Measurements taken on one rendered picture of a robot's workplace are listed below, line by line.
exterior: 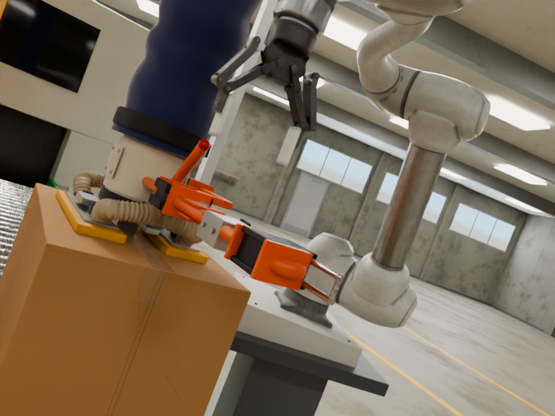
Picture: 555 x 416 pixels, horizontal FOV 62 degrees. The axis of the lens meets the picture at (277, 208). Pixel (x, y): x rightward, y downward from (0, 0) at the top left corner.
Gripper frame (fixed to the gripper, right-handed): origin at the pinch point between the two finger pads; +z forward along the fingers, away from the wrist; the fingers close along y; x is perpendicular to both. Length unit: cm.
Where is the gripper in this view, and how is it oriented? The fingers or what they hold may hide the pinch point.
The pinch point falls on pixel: (251, 144)
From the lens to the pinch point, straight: 76.9
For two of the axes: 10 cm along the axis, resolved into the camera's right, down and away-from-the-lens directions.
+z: -3.6, 9.3, 0.3
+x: 5.1, 2.3, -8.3
